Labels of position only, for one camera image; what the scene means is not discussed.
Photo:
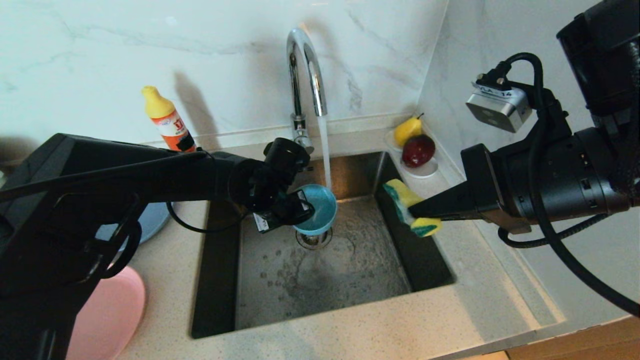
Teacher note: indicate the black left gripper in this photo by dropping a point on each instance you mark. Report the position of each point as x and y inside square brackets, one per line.
[277, 212]

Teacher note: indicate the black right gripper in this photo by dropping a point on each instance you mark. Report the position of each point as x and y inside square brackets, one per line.
[575, 175]

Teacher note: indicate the teal ceramic bowl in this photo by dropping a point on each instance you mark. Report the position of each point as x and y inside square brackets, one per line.
[322, 205]

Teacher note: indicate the yellow fish-shaped sponge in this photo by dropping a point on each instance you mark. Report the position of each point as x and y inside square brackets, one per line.
[402, 192]

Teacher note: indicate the chrome faucet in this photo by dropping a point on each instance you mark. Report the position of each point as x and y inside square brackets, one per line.
[300, 75]

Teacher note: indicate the yellow orange dish soap bottle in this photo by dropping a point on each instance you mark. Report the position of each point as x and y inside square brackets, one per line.
[162, 117]

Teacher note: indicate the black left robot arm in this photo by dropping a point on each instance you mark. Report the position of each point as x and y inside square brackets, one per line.
[100, 180]

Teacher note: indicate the metal sink drain strainer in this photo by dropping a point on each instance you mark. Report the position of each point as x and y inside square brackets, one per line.
[315, 241]

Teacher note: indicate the stainless steel sink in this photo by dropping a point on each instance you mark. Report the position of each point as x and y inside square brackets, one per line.
[325, 285]

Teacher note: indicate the small white dish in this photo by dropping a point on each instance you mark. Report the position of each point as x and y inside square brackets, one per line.
[389, 140]
[425, 172]

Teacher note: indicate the dark red apple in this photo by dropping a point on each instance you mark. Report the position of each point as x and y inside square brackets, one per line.
[418, 151]

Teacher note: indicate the running water stream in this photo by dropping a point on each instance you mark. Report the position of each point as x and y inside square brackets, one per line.
[325, 150]

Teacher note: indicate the yellow pear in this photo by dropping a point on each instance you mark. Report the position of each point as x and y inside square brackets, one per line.
[406, 131]

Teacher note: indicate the blue plastic plate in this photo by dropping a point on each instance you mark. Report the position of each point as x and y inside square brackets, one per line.
[150, 225]

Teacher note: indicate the wooden cabinet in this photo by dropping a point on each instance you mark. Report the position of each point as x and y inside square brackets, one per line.
[590, 345]

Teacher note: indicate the pink plastic plate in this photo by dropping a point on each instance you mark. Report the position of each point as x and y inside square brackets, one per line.
[110, 320]

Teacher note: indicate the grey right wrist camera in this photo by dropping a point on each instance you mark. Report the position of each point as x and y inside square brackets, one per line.
[497, 107]

